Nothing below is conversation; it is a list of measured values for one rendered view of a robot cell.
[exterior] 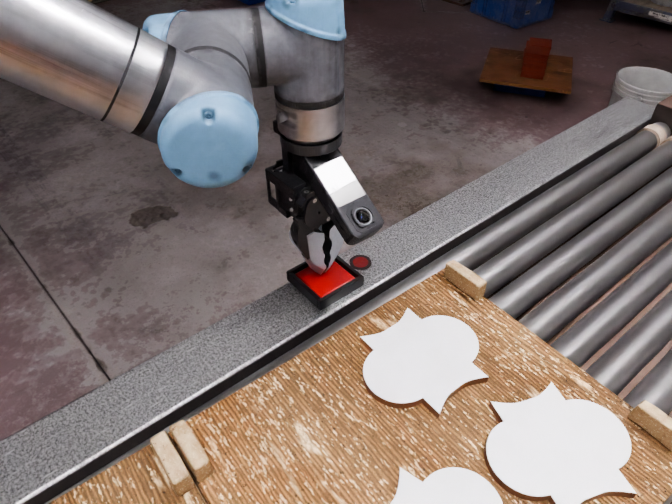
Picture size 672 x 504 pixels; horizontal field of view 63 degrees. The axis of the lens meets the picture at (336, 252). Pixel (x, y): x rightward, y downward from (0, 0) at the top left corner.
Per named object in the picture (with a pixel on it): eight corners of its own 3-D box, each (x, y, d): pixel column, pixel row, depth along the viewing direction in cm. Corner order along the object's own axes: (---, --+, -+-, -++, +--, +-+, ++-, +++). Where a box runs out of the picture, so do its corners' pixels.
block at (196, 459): (171, 439, 56) (166, 424, 54) (188, 429, 56) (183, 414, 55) (198, 485, 52) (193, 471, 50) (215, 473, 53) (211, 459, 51)
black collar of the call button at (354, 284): (286, 279, 76) (286, 271, 75) (329, 256, 80) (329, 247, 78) (320, 311, 72) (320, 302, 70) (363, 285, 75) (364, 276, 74)
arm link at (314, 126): (359, 96, 58) (297, 119, 55) (358, 134, 62) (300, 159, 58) (316, 73, 63) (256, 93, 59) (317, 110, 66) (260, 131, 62)
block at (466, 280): (442, 277, 73) (445, 262, 71) (451, 271, 74) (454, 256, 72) (475, 302, 70) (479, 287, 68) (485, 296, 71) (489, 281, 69)
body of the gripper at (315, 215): (313, 186, 74) (310, 104, 66) (354, 216, 70) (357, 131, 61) (267, 207, 71) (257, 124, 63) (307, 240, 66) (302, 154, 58)
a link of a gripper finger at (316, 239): (301, 254, 78) (298, 202, 72) (327, 277, 74) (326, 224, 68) (283, 264, 76) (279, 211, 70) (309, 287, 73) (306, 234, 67)
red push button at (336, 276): (294, 280, 76) (294, 273, 75) (328, 262, 79) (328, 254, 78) (321, 305, 72) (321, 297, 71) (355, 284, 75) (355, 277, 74)
